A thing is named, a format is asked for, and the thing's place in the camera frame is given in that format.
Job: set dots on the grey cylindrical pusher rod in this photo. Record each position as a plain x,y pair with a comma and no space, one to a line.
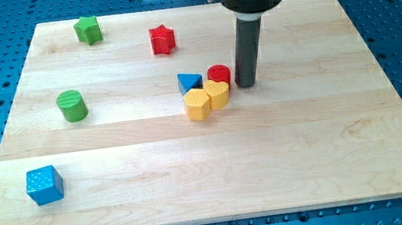
247,45

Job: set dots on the black collar tool mount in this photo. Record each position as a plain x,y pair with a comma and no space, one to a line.
250,6

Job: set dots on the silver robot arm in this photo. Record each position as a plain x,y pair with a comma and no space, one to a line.
248,15

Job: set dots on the red cylinder block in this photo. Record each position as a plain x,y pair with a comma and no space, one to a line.
219,73

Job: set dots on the yellow heart block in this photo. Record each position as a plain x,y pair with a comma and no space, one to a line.
218,93

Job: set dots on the blue triangle block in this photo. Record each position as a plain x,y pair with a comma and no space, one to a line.
186,82

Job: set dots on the red star block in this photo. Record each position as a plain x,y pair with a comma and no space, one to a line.
162,40

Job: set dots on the yellow pentagon block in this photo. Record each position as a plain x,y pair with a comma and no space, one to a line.
197,104

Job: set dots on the light wooden board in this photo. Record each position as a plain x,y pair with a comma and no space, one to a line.
321,127

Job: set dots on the green star block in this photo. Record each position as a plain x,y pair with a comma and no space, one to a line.
87,30

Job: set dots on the green cylinder block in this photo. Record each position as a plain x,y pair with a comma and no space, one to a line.
72,106

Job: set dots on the blue cube block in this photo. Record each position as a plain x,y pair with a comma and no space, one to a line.
44,185

